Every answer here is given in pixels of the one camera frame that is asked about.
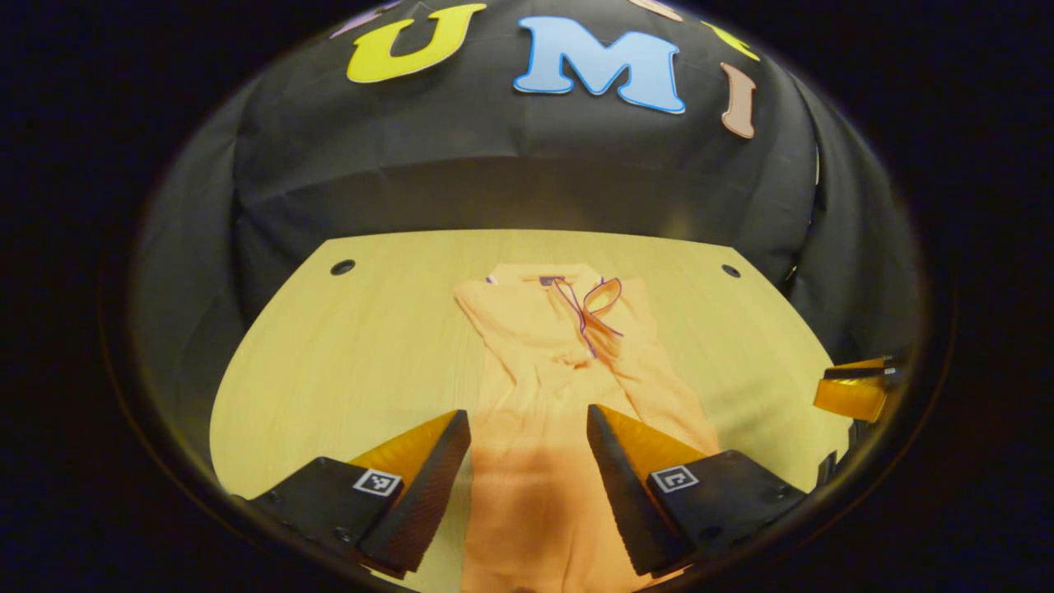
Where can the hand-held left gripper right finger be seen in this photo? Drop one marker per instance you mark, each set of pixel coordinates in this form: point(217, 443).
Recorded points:
point(617, 486)

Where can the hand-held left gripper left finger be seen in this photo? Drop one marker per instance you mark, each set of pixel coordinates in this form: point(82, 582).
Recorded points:
point(436, 486)

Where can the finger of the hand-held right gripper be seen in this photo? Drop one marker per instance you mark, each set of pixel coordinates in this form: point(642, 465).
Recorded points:
point(865, 371)
point(852, 399)

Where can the orange T-shirt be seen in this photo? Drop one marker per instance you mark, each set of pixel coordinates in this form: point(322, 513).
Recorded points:
point(535, 379)

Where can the black backdrop cloth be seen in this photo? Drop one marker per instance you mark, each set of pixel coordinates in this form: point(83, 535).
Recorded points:
point(494, 165)

